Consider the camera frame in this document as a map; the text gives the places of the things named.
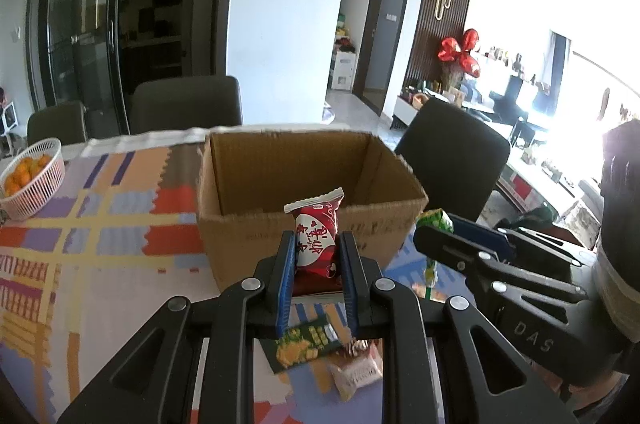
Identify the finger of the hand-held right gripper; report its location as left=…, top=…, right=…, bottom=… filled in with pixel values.
left=413, top=225, right=591, bottom=320
left=447, top=214, right=598, bottom=272

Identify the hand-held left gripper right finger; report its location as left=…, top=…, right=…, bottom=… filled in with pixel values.
left=336, top=231, right=581, bottom=424

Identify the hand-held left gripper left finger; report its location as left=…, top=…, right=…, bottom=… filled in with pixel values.
left=56, top=230, right=297, bottom=424

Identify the green lollipop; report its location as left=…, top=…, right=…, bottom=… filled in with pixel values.
left=415, top=207, right=455, bottom=299

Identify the red heart print snack packet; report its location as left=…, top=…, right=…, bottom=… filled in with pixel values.
left=283, top=187, right=346, bottom=297

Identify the brown cardboard box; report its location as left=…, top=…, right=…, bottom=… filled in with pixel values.
left=196, top=130, right=430, bottom=295

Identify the person's right hand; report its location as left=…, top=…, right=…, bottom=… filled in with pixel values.
left=569, top=371, right=630, bottom=424

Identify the dark green snack packet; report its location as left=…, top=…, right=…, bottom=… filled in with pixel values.
left=274, top=314, right=346, bottom=376

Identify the dark grey dining chair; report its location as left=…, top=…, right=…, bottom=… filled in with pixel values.
left=394, top=98, right=512, bottom=222
left=131, top=75, right=244, bottom=137
left=26, top=100, right=88, bottom=147

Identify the beige snack packet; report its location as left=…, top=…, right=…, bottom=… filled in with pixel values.
left=327, top=349, right=383, bottom=402

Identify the red foil balloon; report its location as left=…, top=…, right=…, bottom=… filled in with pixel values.
left=437, top=28, right=483, bottom=78

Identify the white shelf unit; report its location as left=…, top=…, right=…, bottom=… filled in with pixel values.
left=330, top=48, right=357, bottom=92

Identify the grey interior door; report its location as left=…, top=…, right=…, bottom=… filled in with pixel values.
left=352, top=0, right=416, bottom=109

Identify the white basket of oranges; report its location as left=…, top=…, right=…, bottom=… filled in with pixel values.
left=0, top=138, right=66, bottom=221

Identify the pile of mandarin oranges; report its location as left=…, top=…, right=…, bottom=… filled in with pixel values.
left=2, top=154, right=53, bottom=197

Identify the black framed glass sliding door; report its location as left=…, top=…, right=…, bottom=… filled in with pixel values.
left=25, top=0, right=236, bottom=137

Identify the dark slatted wall panel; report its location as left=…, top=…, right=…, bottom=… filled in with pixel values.
left=402, top=0, right=476, bottom=104

